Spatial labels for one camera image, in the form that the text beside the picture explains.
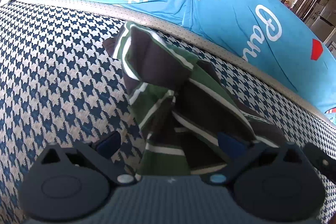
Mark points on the green brown striped shirt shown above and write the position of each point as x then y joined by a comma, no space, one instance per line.
157,56

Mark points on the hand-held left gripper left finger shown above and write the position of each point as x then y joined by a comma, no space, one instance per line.
108,146

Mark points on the silver refrigerator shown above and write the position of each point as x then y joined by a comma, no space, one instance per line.
328,19

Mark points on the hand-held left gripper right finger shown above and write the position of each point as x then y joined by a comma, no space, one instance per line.
231,145

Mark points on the houndstooth sofa seat cover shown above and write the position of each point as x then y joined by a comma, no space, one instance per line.
52,69

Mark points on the blue back cushion, script print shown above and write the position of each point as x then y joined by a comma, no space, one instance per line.
236,16

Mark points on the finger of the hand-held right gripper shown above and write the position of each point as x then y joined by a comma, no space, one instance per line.
321,162

